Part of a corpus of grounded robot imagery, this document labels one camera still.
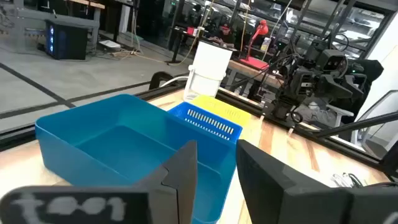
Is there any white cylindrical container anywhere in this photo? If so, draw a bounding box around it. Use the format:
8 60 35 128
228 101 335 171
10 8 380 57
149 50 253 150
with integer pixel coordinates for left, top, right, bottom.
183 40 234 102

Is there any grey workbench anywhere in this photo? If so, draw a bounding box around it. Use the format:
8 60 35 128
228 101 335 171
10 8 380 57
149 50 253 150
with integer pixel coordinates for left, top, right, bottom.
12 0 106 50

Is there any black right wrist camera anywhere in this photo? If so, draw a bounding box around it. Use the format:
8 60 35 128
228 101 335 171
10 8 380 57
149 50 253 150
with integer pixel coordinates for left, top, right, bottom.
315 49 349 73

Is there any small yellow slotted basket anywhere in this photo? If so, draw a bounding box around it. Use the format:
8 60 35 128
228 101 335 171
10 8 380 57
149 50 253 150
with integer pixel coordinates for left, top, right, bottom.
190 94 252 128

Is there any wooden background table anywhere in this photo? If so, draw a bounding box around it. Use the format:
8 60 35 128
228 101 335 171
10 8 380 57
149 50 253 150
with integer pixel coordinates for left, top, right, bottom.
226 59 285 91

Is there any person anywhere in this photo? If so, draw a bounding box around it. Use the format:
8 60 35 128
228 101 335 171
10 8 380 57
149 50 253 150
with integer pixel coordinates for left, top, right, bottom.
208 22 236 49

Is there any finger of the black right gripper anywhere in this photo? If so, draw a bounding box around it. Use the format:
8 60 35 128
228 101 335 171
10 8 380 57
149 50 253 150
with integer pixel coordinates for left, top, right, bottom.
343 74 365 96
322 75 354 100

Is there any red desk lamp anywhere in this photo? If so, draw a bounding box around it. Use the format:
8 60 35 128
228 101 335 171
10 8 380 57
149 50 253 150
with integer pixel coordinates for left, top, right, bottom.
238 19 271 70

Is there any black clamp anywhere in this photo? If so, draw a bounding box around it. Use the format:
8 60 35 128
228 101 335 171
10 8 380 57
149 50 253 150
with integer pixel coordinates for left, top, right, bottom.
148 70 176 91

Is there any black computer tower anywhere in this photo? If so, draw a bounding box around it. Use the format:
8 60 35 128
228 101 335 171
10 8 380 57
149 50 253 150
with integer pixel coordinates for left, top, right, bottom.
44 19 90 61

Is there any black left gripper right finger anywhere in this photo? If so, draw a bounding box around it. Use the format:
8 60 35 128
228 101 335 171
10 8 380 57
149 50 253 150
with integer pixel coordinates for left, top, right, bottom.
236 139 353 224

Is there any small blue slotted basket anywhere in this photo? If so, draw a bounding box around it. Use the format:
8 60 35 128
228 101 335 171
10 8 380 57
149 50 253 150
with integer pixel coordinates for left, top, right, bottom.
167 101 244 144

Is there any large teal plastic bin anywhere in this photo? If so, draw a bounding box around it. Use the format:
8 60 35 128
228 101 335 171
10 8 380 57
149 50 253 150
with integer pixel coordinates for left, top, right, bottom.
34 93 238 224

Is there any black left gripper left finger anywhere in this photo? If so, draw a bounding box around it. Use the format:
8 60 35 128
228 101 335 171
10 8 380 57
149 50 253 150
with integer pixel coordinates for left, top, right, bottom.
133 139 198 224

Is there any white chair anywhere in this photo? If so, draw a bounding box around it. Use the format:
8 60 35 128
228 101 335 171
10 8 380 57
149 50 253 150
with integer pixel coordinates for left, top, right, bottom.
325 103 356 129

